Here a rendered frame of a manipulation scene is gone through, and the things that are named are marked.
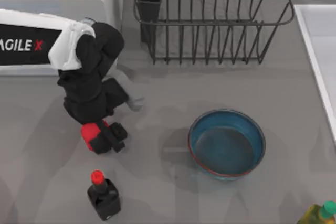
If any yellow bottle with green cap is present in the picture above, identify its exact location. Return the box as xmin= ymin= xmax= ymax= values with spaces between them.
xmin=296 ymin=200 xmax=336 ymax=224

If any black bottle with red cap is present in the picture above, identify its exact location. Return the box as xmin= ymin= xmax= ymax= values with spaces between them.
xmin=87 ymin=169 xmax=122 ymax=221

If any blue bowl with red rim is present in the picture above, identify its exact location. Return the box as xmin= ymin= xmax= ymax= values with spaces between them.
xmin=187 ymin=109 xmax=266 ymax=182

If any dark wire dish rack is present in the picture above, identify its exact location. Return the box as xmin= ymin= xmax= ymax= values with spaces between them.
xmin=133 ymin=0 xmax=295 ymax=66

